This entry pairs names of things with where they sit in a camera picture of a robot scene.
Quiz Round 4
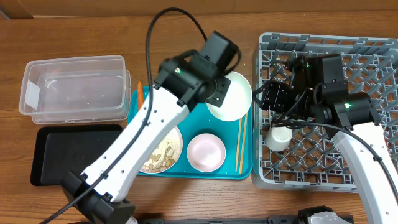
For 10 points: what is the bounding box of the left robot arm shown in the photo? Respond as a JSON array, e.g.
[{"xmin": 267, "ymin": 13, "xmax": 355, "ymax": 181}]
[{"xmin": 44, "ymin": 7, "xmax": 241, "ymax": 224}]

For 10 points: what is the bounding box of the white bowl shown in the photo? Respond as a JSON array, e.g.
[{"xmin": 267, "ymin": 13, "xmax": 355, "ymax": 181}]
[
  {"xmin": 206, "ymin": 72, "xmax": 252, "ymax": 121},
  {"xmin": 187, "ymin": 133, "xmax": 226, "ymax": 173}
]

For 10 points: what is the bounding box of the orange carrot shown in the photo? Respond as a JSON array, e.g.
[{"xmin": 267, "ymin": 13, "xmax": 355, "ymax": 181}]
[{"xmin": 137, "ymin": 81, "xmax": 145, "ymax": 109}]

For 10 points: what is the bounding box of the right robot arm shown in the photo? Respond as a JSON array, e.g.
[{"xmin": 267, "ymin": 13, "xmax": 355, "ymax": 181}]
[{"xmin": 253, "ymin": 54, "xmax": 397, "ymax": 223}]

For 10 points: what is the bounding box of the grey dishwasher rack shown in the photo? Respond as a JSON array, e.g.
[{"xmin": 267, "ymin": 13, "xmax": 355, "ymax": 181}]
[{"xmin": 251, "ymin": 32, "xmax": 397, "ymax": 192}]

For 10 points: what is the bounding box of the teal plastic tray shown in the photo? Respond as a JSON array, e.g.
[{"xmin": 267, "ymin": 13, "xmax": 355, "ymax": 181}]
[{"xmin": 139, "ymin": 104, "xmax": 253, "ymax": 180}]

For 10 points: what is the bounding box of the white cup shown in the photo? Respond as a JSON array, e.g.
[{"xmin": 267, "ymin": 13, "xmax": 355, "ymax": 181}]
[{"xmin": 264, "ymin": 127, "xmax": 293, "ymax": 152}]

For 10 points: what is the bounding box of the black plastic bin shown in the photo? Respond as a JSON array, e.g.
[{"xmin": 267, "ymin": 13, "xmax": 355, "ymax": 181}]
[{"xmin": 30, "ymin": 124, "xmax": 123, "ymax": 186}]

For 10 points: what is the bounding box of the plate with peanuts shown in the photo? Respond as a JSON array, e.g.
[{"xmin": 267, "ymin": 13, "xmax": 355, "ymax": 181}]
[{"xmin": 140, "ymin": 127, "xmax": 183, "ymax": 174}]

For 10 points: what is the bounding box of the clear plastic bin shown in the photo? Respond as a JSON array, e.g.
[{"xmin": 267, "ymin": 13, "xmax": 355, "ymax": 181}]
[{"xmin": 19, "ymin": 55, "xmax": 131, "ymax": 124}]

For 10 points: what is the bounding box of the wooden chopstick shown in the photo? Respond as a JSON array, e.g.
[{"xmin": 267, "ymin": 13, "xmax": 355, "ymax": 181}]
[
  {"xmin": 239, "ymin": 113, "xmax": 248, "ymax": 175},
  {"xmin": 235, "ymin": 118, "xmax": 242, "ymax": 172}
]

